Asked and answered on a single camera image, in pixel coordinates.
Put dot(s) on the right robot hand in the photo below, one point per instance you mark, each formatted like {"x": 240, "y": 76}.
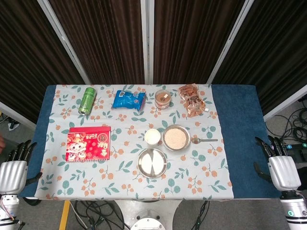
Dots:
{"x": 284, "y": 171}

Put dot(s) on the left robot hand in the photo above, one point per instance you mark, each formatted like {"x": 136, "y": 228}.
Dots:
{"x": 13, "y": 171}

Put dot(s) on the metal spoon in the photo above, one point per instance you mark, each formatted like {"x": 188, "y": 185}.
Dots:
{"x": 204, "y": 140}

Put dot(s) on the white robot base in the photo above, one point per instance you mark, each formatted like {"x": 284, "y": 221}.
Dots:
{"x": 149, "y": 214}

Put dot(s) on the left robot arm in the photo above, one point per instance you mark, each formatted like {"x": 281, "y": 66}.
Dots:
{"x": 8, "y": 208}

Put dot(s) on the metal bowl with grains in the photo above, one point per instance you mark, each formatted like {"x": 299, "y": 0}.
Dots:
{"x": 176, "y": 138}

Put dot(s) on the white paper cup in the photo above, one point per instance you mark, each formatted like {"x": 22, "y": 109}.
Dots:
{"x": 152, "y": 137}

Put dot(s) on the blue table cover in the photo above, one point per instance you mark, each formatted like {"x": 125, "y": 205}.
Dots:
{"x": 242, "y": 139}

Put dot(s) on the yellow floor tape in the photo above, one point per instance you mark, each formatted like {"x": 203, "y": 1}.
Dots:
{"x": 64, "y": 215}

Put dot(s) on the red spiral calendar notebook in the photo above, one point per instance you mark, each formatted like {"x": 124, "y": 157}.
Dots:
{"x": 88, "y": 143}

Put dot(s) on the green drink can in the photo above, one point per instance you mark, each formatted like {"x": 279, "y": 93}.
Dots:
{"x": 87, "y": 100}

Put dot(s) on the orange clear snack bag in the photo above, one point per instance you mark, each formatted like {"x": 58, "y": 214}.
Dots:
{"x": 192, "y": 100}

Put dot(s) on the floral patterned tablecloth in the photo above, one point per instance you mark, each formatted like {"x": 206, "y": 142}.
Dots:
{"x": 134, "y": 143}

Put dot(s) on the steel plate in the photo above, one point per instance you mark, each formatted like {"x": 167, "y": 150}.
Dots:
{"x": 152, "y": 163}

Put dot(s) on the blue snack bag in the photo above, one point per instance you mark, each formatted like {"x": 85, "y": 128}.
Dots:
{"x": 129, "y": 100}

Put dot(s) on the clear jar with brown contents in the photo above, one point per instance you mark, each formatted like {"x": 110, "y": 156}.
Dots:
{"x": 162, "y": 98}

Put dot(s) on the dark folding screen panels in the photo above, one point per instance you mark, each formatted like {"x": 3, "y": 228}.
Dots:
{"x": 153, "y": 40}

